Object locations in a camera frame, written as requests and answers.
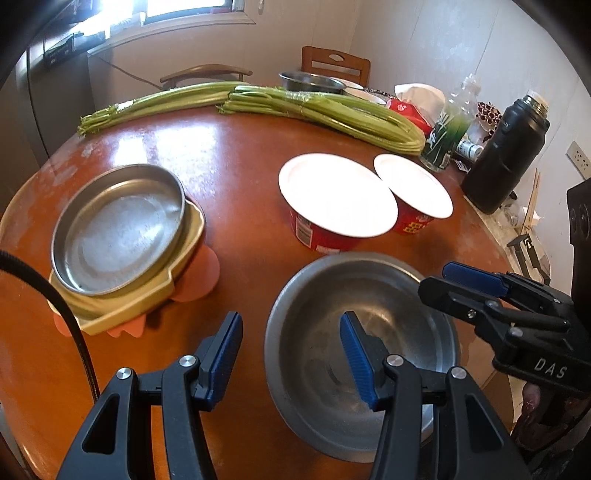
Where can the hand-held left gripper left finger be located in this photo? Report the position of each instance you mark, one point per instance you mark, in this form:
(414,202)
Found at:
(224,357)

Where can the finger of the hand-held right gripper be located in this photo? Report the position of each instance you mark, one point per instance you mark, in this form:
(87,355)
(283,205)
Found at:
(455,297)
(471,277)

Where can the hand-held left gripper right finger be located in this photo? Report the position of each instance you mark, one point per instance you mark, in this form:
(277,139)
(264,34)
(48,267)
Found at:
(358,367)

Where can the stainless steel bowl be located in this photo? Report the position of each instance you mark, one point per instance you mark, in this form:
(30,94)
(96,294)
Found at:
(318,323)

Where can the pink crab-shaped plate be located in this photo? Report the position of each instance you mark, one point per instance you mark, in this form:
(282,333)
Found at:
(204,277)

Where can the small red bowl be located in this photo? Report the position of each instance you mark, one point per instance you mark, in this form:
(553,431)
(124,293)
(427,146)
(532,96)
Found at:
(411,184)

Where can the yellow shell-shaped plate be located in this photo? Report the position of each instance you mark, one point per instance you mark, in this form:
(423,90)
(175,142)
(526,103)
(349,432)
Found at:
(120,314)

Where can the large red bowl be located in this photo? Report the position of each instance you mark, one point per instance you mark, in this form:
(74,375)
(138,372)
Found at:
(337,194)

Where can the round metal plate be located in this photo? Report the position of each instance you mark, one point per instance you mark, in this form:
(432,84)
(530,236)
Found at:
(115,230)

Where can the person's right hand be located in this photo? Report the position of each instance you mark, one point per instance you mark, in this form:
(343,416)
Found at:
(531,406)

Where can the black metal stand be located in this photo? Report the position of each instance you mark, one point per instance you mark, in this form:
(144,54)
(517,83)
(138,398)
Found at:
(526,251)

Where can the wooden sticks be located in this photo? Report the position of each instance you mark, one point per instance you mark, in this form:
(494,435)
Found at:
(531,207)

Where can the black thermos flask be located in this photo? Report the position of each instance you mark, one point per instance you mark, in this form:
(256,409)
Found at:
(503,157)

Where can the small white bottle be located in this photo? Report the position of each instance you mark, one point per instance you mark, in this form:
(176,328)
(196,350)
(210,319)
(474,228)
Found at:
(468,149)

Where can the clear plastic bottle green label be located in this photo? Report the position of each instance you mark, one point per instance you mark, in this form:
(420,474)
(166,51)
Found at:
(443,138)

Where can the red tissue pack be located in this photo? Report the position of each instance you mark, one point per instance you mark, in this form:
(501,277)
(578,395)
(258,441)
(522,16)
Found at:
(408,110)

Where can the thick celery bunch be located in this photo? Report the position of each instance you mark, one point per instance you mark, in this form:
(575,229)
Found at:
(346,120)

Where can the white dish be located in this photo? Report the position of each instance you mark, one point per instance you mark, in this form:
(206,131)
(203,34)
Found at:
(367,96)

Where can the metal basin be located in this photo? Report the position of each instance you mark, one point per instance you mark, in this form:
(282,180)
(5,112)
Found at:
(309,83)

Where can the long celery bunch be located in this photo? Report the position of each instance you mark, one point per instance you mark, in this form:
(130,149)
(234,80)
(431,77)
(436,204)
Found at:
(161,101)

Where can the straight-back wooden chair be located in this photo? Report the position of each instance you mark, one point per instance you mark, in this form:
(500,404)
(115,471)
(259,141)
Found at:
(318,60)

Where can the curved-back wooden chair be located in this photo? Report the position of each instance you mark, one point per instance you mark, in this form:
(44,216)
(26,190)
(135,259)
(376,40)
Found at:
(203,71)

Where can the grey refrigerator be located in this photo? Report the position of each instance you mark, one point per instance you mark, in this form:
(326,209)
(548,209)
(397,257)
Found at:
(51,101)

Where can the window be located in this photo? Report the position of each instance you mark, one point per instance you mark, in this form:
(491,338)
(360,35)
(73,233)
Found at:
(194,9)

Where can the white wall outlet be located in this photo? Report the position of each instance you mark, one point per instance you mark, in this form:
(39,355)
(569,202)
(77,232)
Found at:
(579,159)

